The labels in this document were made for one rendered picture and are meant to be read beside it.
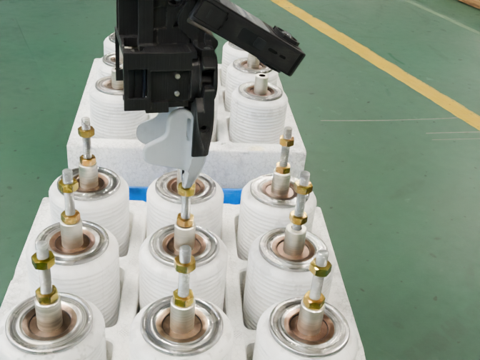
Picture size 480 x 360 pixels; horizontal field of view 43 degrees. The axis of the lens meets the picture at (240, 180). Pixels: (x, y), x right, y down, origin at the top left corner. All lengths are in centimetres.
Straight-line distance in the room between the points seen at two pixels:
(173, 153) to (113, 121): 45
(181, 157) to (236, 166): 45
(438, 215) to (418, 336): 36
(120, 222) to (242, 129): 35
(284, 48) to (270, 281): 24
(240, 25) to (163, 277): 27
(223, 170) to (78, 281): 44
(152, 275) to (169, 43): 24
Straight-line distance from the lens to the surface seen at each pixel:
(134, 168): 102
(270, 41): 55
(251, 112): 102
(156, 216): 75
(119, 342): 67
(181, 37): 54
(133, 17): 54
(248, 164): 102
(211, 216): 75
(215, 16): 53
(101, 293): 68
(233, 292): 72
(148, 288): 67
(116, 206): 75
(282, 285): 65
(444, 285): 111
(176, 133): 57
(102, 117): 102
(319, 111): 163
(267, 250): 67
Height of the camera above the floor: 66
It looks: 31 degrees down
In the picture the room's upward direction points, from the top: 6 degrees clockwise
